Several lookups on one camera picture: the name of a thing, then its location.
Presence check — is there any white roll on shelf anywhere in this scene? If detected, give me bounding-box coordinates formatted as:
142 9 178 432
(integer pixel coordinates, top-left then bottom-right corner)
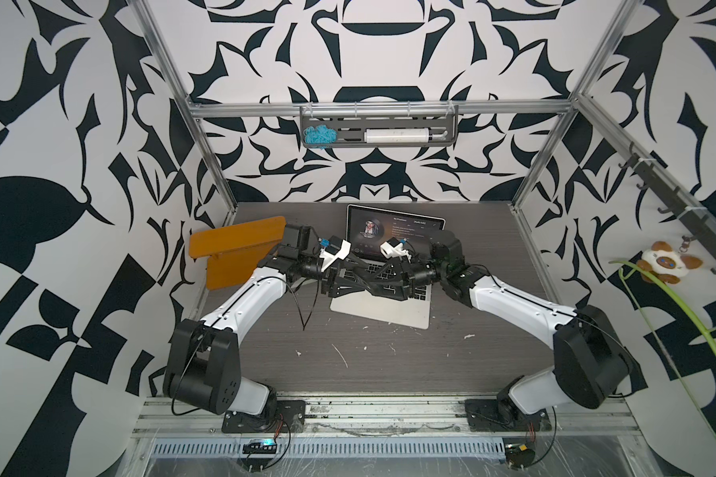
364 128 431 144

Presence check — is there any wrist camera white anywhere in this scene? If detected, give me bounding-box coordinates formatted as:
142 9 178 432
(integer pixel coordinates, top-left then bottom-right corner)
380 238 409 260
319 236 351 271

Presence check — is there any brown white plush toy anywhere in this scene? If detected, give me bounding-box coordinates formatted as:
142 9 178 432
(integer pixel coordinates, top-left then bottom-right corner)
636 240 703 284

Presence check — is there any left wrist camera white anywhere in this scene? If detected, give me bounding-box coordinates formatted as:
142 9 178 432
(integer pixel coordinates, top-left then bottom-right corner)
319 236 351 271

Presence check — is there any orange board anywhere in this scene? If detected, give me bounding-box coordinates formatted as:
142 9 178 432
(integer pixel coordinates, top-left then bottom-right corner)
189 216 286 258
206 242 278 290

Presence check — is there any green hoop tube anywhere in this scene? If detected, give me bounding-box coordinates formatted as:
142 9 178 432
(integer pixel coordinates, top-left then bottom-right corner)
611 260 716 441

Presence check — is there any left controller board green LED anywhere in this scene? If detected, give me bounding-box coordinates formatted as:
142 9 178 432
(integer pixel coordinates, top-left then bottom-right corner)
242 438 278 456

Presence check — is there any orange upper board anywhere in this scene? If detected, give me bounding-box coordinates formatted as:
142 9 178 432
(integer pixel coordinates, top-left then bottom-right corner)
189 216 286 258

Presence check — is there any grey wall shelf rack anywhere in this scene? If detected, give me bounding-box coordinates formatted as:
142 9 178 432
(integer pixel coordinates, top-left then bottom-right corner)
298 103 459 149

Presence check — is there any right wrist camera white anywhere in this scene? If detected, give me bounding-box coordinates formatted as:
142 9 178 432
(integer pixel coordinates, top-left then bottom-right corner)
380 238 409 260

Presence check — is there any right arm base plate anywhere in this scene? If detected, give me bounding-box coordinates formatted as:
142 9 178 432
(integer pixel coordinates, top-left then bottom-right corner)
463 399 553 432

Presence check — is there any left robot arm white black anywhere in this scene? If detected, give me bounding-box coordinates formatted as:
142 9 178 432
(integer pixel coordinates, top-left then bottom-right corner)
163 225 368 423

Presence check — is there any teal scrubber ball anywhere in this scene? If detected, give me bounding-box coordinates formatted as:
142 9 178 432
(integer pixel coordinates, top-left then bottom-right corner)
304 124 338 148

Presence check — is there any right round black controller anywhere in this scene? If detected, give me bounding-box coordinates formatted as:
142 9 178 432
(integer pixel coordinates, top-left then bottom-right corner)
505 443 536 469

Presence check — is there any orange lower board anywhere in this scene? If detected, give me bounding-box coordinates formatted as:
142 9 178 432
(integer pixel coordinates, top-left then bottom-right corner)
206 242 278 290

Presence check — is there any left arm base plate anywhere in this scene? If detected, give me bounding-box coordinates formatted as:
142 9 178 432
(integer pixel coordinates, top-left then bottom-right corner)
221 399 306 434

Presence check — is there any black hook rail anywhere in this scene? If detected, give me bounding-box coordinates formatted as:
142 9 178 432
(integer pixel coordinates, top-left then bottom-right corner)
617 142 716 275

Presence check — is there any silver laptop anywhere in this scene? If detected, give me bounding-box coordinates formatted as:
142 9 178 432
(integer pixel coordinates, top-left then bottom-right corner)
330 205 446 330

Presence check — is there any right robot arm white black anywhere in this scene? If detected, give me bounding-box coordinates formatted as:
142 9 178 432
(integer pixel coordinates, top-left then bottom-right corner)
355 231 636 421

